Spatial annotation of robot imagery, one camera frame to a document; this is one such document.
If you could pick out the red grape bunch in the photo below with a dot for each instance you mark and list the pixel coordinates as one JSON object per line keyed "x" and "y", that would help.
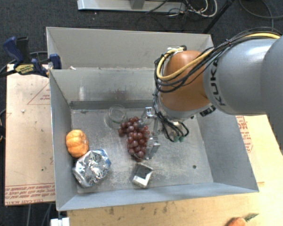
{"x": 135, "y": 138}

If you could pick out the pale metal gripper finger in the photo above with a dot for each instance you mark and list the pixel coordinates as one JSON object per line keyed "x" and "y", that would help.
{"x": 153, "y": 147}
{"x": 149, "y": 114}

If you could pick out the black cylinder on white bracket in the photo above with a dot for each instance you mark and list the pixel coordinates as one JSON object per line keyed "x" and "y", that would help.
{"x": 207, "y": 111}

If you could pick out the clear glass cup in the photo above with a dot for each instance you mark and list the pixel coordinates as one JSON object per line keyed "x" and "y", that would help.
{"x": 115, "y": 117}

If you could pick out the brown cardboard board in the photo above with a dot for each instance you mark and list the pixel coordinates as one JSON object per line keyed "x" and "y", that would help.
{"x": 28, "y": 135}

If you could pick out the crumpled silver foil bag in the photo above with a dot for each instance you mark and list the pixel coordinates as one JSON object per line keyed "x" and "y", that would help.
{"x": 92, "y": 167}

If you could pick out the grey metal bin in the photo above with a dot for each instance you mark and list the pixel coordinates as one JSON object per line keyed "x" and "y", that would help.
{"x": 179, "y": 168}

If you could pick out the orange toy pumpkin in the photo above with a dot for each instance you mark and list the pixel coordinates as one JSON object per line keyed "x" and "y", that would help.
{"x": 77, "y": 143}

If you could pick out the orange toy carrot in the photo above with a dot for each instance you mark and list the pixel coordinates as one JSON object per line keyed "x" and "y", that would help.
{"x": 237, "y": 221}

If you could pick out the small grey white box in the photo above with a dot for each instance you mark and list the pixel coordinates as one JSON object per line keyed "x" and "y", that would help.
{"x": 142, "y": 175}

